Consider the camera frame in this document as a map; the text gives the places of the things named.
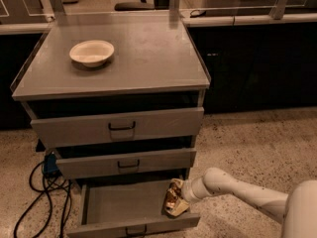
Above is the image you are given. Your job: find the bottom grey drawer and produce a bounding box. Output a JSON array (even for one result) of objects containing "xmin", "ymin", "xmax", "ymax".
[{"xmin": 67, "ymin": 177, "xmax": 200, "ymax": 238}]

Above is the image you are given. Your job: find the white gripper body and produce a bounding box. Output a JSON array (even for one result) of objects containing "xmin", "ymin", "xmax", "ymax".
[{"xmin": 181, "ymin": 178, "xmax": 202, "ymax": 203}]

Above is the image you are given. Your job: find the blue power box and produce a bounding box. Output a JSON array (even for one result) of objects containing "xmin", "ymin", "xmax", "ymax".
[{"xmin": 43, "ymin": 154, "xmax": 60, "ymax": 178}]

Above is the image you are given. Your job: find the grey drawer cabinet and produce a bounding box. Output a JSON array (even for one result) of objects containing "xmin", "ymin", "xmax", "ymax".
[{"xmin": 10, "ymin": 11, "xmax": 211, "ymax": 238}]

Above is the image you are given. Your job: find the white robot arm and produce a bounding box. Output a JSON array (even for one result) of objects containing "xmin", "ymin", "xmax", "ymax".
[{"xmin": 163, "ymin": 168, "xmax": 317, "ymax": 238}]

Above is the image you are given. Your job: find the dark counter cabinet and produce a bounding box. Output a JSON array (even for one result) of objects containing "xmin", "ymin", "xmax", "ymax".
[{"xmin": 188, "ymin": 23, "xmax": 317, "ymax": 113}]

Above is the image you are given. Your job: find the grey drawer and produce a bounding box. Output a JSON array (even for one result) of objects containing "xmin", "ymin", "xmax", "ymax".
[
  {"xmin": 67, "ymin": 177, "xmax": 200, "ymax": 238},
  {"xmin": 56, "ymin": 148, "xmax": 196, "ymax": 179},
  {"xmin": 31, "ymin": 107, "xmax": 204, "ymax": 148}
]

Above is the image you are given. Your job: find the black floor cable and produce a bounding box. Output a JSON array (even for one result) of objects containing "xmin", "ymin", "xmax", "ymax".
[{"xmin": 13, "ymin": 161, "xmax": 73, "ymax": 238}]

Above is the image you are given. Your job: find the middle grey drawer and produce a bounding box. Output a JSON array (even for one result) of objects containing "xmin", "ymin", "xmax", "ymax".
[{"xmin": 56, "ymin": 148, "xmax": 196, "ymax": 179}]

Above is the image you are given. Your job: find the top grey drawer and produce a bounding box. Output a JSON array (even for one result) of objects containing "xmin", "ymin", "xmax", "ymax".
[{"xmin": 31, "ymin": 107, "xmax": 204, "ymax": 148}]

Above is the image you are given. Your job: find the white bowl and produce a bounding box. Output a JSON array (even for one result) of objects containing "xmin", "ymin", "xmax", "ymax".
[{"xmin": 69, "ymin": 40, "xmax": 115, "ymax": 67}]

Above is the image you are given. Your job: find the orange soda can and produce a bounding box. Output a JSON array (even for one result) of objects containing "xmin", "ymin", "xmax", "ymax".
[{"xmin": 164, "ymin": 187, "xmax": 181, "ymax": 210}]

